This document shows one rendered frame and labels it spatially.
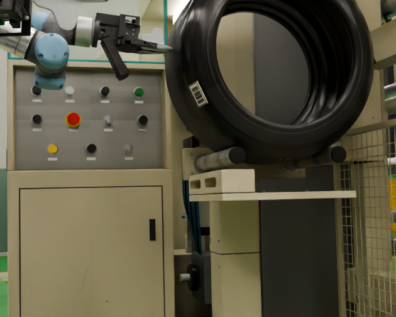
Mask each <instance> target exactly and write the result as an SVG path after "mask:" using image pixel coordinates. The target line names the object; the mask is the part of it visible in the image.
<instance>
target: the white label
mask: <svg viewBox="0 0 396 317"><path fill-rule="evenodd" d="M188 87H189V89H190V91H191V93H192V95H193V97H194V99H195V101H196V103H197V105H198V107H201V106H203V105H204V104H206V103H208V102H207V99H206V97H205V95H204V93H203V91H202V89H201V87H200V85H199V83H198V81H196V82H194V83H193V84H191V85H190V86H188Z"/></svg>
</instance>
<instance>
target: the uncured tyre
mask: <svg viewBox="0 0 396 317"><path fill-rule="evenodd" d="M235 13H255V14H260V15H263V16H266V17H269V18H271V19H273V20H275V21H276V22H278V23H280V24H281V25H282V26H284V27H285V28H286V29H287V30H288V31H289V32H290V33H291V34H292V35H293V36H294V38H295V39H296V40H297V42H298V43H299V45H300V47H301V49H302V51H303V53H304V56H305V59H306V62H307V67H308V73H309V85H308V90H307V95H306V98H305V101H304V104H303V106H302V108H301V110H300V111H299V113H298V114H297V116H296V117H295V118H294V119H293V120H292V121H291V122H290V123H289V124H288V125H281V124H277V123H272V122H269V121H267V120H264V119H262V118H260V117H258V116H256V115H255V114H253V113H251V112H250V111H248V110H247V109H246V108H245V107H244V106H243V105H242V104H240V103H239V102H238V100H237V99H236V98H235V97H234V96H233V95H232V93H231V91H230V90H229V89H228V87H227V85H226V83H225V81H224V79H223V77H222V75H221V71H220V69H219V65H218V61H217V53H216V38H217V31H218V28H219V24H220V21H221V18H222V17H225V16H227V15H230V14H235ZM167 46H170V47H172V48H173V50H172V51H171V52H168V53H166V54H165V78H166V82H167V88H168V92H169V95H170V98H171V100H172V103H173V106H174V108H175V110H176V112H177V114H178V115H179V117H180V119H181V120H182V122H183V123H184V125H185V126H186V127H187V129H188V130H189V131H190V132H191V133H192V134H193V135H194V136H195V137H196V138H197V139H198V140H199V141H200V142H201V143H202V144H204V145H205V146H206V147H207V148H209V149H211V150H212V151H214V152H219V151H222V150H225V149H229V148H232V147H241V148H243V149H244V151H245V153H246V158H245V160H244V161H243V162H242V163H246V164H247V163H249V164H256V165H265V164H275V163H279V162H286V161H276V160H277V159H289V158H291V159H290V160H297V159H302V158H305V157H309V156H311V155H314V154H316V153H319V152H321V151H323V150H324V149H326V148H328V147H330V146H331V145H332V144H333V143H335V142H336V141H338V140H339V139H340V138H341V137H342V136H343V135H344V134H345V133H346V132H347V131H348V130H349V129H350V128H351V127H352V125H353V124H354V123H355V121H356V120H357V119H358V117H359V115H360V114H361V112H362V110H363V108H364V107H365V104H366V102H367V99H368V96H369V94H370V90H371V85H372V82H373V73H374V53H373V44H372V40H371V35H370V31H369V29H368V25H367V23H366V21H365V18H364V16H363V14H362V12H361V10H360V8H359V7H358V5H357V3H356V2H355V0H189V2H188V3H187V4H186V5H185V7H184V9H183V10H182V11H181V13H180V14H179V16H178V17H177V19H176V21H175V23H174V25H173V27H172V30H171V32H170V35H169V38H168V42H167ZM196 81H198V83H199V85H200V87H201V89H202V91H203V93H204V95H205V97H206V99H207V102H208V103H206V104H204V105H203V106H201V107H198V105H197V103H196V101H195V99H194V97H193V95H192V93H191V91H190V89H189V87H188V86H190V85H191V84H193V83H194V82H196ZM250 162H252V163H250Z"/></svg>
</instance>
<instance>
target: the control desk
mask: <svg viewBox="0 0 396 317"><path fill-rule="evenodd" d="M124 64H125V65H126V66H127V68H128V70H129V76H128V77H127V78H126V79H124V80H121V81H119V80H118V79H117V78H116V76H115V75H114V72H113V68H112V66H111V64H110V63H108V62H67V67H66V72H65V76H66V79H65V83H64V87H63V89H61V90H47V89H41V88H39V87H36V86H35V83H34V81H35V76H34V73H35V65H36V64H33V63H31V62H29V61H27V60H7V150H6V171H7V172H8V317H175V279H174V250H173V196H172V170H171V169H172V136H171V107H170V95H169V92H168V88H167V82H166V78H165V64H129V63H124Z"/></svg>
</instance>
